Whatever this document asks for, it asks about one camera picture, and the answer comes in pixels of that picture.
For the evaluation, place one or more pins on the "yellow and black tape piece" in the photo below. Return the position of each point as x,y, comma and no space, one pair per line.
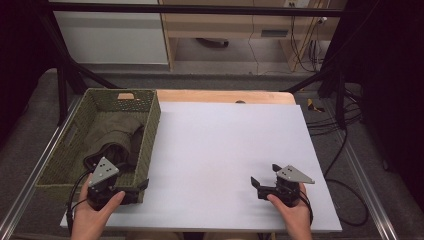
313,106

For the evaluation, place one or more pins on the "black curtain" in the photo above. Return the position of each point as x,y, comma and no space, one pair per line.
390,83
20,50

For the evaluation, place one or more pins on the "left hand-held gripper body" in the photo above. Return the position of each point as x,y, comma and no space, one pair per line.
103,171

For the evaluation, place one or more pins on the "grey box under desk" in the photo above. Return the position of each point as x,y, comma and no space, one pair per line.
274,33

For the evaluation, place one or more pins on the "light wooden desk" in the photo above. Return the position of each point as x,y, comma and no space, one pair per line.
206,25

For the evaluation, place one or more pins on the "black metal stand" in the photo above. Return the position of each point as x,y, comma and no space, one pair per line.
61,93
340,100

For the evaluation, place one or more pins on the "black horizontal frame bar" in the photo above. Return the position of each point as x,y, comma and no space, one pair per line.
200,9

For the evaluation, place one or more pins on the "person's right hand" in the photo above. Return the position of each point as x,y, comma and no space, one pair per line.
296,216

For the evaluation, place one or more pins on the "aluminium rail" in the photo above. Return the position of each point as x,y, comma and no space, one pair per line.
20,203
376,213

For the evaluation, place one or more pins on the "person's left hand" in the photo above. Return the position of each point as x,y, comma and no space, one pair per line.
88,220

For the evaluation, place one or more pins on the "white board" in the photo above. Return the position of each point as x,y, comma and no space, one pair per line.
216,150

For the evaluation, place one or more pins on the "white cabinet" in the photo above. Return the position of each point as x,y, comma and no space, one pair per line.
110,36

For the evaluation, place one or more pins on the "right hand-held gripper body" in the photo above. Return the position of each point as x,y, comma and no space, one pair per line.
290,175

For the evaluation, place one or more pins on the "green woven basket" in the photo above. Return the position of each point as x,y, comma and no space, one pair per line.
136,103

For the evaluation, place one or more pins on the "olive green pants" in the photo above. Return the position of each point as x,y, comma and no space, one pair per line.
116,130

